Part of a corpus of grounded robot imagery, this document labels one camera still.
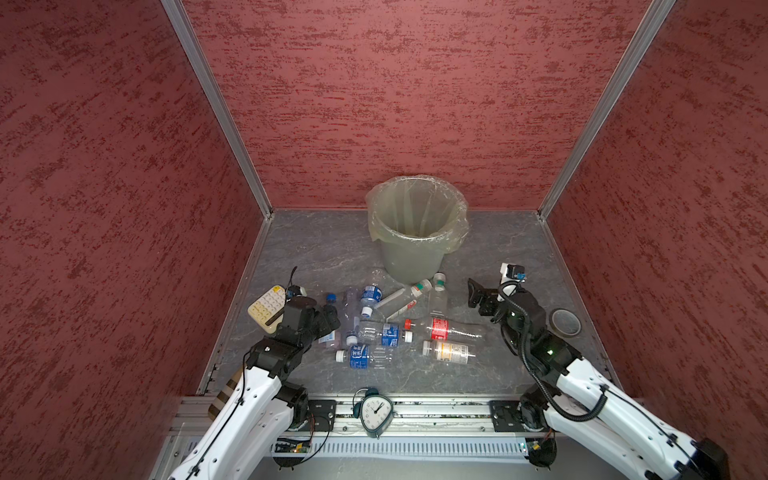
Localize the clear crushed plastic bottle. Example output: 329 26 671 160
318 286 360 350

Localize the green cap slim bottle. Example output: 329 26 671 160
373 279 432 322

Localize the blue label bottle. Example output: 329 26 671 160
345 321 414 348
360 282 382 319
335 344 394 370

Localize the yellow label white cap bottle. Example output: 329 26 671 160
422 340 476 365

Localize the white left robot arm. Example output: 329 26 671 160
168 296 340 479

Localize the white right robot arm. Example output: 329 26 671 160
467 274 730 479

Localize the clear green bin liner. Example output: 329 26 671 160
365 175 470 254

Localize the beige calculator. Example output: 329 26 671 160
247 285 286 334

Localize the red label bottle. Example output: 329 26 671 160
403 317 487 343

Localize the tape roll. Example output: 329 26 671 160
549 308 582 338

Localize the green heart alarm clock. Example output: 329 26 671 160
353 387 395 439

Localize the striped roll left edge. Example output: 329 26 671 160
208 369 243 421

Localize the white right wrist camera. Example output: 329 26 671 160
500 263 527 296

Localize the aluminium front rail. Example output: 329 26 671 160
167 394 601 460

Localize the aluminium left corner post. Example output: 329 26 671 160
161 0 274 220

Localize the aluminium corner post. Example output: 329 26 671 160
161 0 274 220
538 0 676 222

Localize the aluminium right corner post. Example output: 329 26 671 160
538 0 676 222

